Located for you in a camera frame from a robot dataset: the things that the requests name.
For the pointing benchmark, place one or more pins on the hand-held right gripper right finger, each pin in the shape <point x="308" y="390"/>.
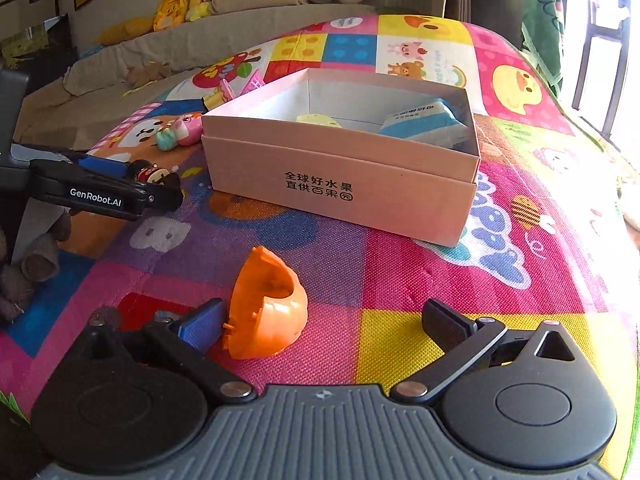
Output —
<point x="444" y="327"/>

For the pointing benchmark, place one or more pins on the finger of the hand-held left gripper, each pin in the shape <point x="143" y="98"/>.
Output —
<point x="102" y="165"/>
<point x="160" y="199"/>

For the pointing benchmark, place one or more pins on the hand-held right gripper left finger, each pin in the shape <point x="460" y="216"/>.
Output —
<point x="199" y="324"/>

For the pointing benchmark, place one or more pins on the small red brown figurine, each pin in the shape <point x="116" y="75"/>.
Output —
<point x="152" y="175"/>

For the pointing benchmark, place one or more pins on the small green toy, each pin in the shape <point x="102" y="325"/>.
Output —
<point x="165" y="137"/>

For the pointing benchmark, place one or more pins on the orange plastic toy shell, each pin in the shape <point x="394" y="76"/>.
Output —
<point x="270" y="320"/>

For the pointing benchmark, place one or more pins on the pink cartoon figure toy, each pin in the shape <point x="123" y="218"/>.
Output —
<point x="186" y="127"/>

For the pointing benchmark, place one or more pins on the yellow pink cupcake toy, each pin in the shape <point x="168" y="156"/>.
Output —
<point x="217" y="100"/>

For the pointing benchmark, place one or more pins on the pink plastic basket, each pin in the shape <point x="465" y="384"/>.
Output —
<point x="251" y="85"/>

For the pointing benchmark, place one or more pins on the pink cardboard box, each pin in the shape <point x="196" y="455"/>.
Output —
<point x="345" y="185"/>

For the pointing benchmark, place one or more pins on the colourful cartoon play mat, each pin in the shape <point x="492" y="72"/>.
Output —
<point x="400" y="275"/>

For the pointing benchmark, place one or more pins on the dark brown plush toy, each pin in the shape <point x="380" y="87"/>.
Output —
<point x="35" y="260"/>

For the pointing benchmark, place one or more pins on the small brown plush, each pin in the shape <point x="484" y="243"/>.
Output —
<point x="147" y="74"/>

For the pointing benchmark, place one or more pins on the yellow plush cushion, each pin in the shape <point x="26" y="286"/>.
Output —
<point x="125" y="29"/>

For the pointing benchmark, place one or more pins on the beige sofa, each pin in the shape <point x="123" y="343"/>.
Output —
<point x="200" y="45"/>

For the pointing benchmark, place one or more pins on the yellow tiger plush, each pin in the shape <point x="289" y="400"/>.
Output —
<point x="170" y="12"/>

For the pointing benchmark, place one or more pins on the pale yellow plastic toy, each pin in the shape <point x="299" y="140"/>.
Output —
<point x="317" y="121"/>

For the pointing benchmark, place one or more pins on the blue white tissue pack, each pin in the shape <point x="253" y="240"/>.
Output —
<point x="425" y="122"/>

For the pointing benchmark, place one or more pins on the green printed towel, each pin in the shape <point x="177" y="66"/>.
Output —
<point x="542" y="35"/>

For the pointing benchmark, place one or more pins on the black window frame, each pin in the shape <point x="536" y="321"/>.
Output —
<point x="597" y="30"/>

